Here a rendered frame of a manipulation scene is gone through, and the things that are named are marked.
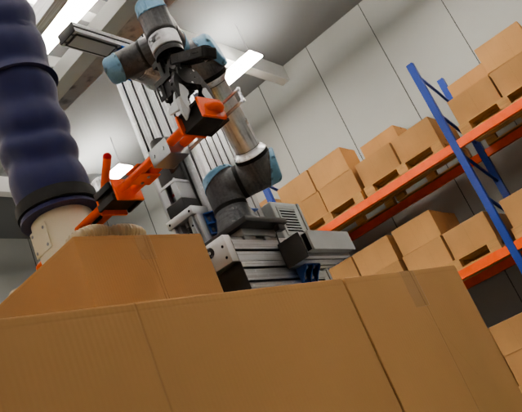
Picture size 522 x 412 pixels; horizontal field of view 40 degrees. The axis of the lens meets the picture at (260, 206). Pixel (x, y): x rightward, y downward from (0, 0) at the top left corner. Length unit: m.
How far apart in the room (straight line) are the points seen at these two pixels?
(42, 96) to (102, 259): 0.66
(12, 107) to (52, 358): 1.44
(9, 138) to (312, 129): 9.77
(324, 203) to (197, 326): 9.08
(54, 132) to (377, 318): 1.20
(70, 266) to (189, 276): 0.31
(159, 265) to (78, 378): 1.02
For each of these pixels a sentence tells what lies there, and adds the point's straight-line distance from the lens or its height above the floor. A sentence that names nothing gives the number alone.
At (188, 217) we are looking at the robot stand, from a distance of 2.53.
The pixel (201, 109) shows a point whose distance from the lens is 1.56.
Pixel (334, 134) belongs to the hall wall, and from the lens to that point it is 11.42.
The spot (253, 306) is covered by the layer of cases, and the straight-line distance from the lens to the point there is 0.94.
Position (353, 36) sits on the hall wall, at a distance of 11.59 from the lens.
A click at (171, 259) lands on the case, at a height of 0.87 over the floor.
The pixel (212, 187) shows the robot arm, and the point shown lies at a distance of 2.33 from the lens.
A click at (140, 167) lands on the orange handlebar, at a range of 1.73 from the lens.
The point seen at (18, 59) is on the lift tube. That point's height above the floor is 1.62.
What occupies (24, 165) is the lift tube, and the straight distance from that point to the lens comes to 2.03.
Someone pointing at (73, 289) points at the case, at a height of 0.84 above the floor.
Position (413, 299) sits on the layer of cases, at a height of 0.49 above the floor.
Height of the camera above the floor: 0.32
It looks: 20 degrees up
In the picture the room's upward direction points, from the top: 24 degrees counter-clockwise
